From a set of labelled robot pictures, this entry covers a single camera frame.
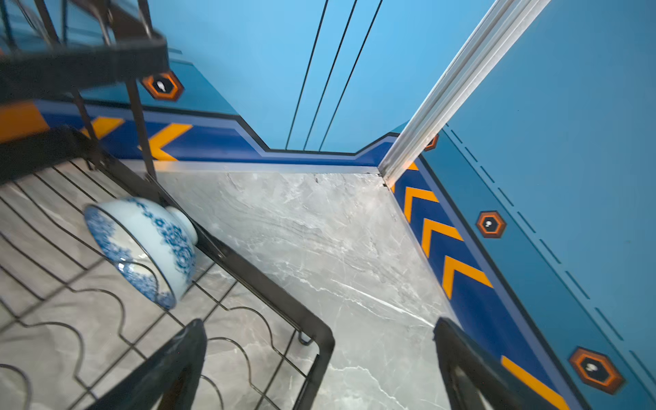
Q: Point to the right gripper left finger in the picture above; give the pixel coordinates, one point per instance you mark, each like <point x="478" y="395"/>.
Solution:
<point x="168" y="378"/>

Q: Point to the blue floral white bowl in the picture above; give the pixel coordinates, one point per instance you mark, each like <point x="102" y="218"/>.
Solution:
<point x="153" y="247"/>

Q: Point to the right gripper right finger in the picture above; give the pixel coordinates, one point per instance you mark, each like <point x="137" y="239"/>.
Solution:
<point x="472" y="377"/>

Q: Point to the black wire dish rack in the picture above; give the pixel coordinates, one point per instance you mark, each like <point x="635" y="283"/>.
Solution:
<point x="113" y="296"/>

